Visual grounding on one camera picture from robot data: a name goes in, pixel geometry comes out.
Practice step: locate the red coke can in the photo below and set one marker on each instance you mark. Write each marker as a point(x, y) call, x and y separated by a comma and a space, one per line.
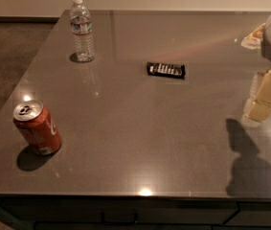
point(35, 123)

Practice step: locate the clear plastic water bottle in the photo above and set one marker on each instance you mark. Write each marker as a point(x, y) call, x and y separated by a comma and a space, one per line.
point(81, 28)

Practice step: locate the black snack bar wrapper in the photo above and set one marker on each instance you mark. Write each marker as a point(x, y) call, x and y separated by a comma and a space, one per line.
point(166, 70)

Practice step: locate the dark cabinet drawer handle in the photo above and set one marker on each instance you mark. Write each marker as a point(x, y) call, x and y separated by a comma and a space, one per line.
point(119, 218)

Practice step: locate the orange snack bag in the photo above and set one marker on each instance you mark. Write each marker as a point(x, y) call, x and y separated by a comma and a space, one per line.
point(253, 40)

